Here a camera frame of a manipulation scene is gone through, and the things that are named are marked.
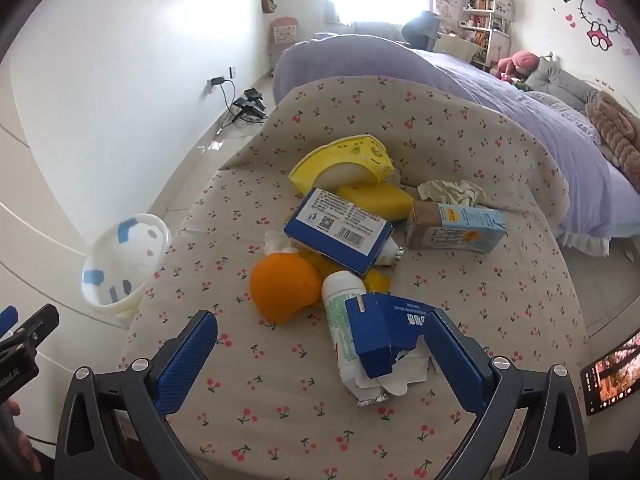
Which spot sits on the green plush toy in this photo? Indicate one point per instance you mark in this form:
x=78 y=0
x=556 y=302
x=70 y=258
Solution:
x=522 y=86

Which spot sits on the cream tissue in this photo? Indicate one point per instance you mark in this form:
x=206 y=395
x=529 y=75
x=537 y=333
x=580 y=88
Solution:
x=450 y=192

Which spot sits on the yellow paper bowl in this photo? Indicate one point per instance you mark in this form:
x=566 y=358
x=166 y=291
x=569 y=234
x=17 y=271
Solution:
x=365 y=150

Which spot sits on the pink wall poster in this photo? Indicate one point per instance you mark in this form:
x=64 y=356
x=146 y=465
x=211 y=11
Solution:
x=448 y=12

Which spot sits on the lilac ruffled pillow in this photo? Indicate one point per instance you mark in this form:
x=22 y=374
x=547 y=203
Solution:
x=575 y=117

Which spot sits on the cherry print cloth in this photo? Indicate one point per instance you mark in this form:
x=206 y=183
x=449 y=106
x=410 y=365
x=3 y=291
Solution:
x=300 y=410

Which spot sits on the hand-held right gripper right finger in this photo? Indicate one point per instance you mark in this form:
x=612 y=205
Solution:
x=457 y=365

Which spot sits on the light blue drink carton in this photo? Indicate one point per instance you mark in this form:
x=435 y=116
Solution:
x=465 y=230

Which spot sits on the bed with purple cover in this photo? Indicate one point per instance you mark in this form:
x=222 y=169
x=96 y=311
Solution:
x=450 y=75

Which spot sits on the pink plush toy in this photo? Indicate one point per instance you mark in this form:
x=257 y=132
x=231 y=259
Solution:
x=520 y=60

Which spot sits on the grey upholstered bench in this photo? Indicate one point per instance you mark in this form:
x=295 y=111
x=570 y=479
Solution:
x=375 y=32

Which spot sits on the black device on stand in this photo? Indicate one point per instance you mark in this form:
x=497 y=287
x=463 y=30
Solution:
x=250 y=102

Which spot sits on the white wardrobe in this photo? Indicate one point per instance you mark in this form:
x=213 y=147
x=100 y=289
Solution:
x=30 y=210

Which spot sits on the small white tissue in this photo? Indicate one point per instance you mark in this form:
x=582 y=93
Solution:
x=277 y=242

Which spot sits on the pink stool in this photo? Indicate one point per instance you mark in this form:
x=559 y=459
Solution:
x=284 y=32

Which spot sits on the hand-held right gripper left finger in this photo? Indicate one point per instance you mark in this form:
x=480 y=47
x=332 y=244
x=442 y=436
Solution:
x=187 y=355

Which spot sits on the orange peel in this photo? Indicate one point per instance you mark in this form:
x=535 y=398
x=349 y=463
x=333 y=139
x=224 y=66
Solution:
x=285 y=285

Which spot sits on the white bin with blue pattern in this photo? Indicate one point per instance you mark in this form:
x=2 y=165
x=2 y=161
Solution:
x=135 y=260

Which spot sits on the beige desk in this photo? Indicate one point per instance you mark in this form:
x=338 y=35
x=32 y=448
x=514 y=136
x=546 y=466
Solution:
x=457 y=47

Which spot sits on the grey pillow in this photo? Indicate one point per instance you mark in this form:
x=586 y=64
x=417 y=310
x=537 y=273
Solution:
x=555 y=82

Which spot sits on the black smartphone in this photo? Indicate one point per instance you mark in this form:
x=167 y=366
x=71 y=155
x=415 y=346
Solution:
x=615 y=375

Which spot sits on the small white green bottle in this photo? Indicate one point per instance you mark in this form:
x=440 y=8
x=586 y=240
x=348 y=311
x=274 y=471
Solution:
x=387 y=252

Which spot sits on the black power adapter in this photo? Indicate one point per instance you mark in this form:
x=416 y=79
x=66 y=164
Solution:
x=216 y=81

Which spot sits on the brown fuzzy pillow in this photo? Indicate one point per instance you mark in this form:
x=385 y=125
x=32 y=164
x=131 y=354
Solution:
x=615 y=130

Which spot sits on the large blue box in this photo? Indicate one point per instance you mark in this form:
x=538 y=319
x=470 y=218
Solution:
x=350 y=250

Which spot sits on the torn blue carton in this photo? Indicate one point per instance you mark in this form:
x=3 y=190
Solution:
x=380 y=330

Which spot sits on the white shelf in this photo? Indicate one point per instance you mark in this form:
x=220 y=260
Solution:
x=502 y=30

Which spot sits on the white tube with green print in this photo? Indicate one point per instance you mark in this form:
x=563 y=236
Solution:
x=340 y=310

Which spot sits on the person's left hand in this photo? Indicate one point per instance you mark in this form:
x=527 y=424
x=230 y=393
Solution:
x=25 y=452

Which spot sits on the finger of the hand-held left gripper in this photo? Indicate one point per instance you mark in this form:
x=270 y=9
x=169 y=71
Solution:
x=7 y=320
x=35 y=327

